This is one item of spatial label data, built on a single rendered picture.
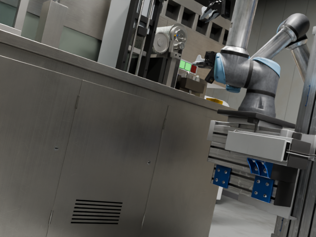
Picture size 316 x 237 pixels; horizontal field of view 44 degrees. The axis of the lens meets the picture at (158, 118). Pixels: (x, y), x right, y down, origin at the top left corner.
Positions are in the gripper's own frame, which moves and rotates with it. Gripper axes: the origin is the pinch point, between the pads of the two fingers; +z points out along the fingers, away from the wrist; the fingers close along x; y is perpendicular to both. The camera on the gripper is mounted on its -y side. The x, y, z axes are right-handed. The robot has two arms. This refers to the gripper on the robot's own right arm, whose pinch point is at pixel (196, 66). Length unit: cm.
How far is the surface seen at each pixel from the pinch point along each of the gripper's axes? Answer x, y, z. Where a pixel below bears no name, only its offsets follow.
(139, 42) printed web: 24.4, 6.8, 24.8
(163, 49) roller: 14.8, 5.6, 13.5
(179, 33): 7.0, 17.3, 11.9
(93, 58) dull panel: 39, -7, 46
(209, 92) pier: -307, 43, 276
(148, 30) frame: 35.7, 8.6, 3.2
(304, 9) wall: -307, 167, 136
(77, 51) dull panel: 50, -6, 46
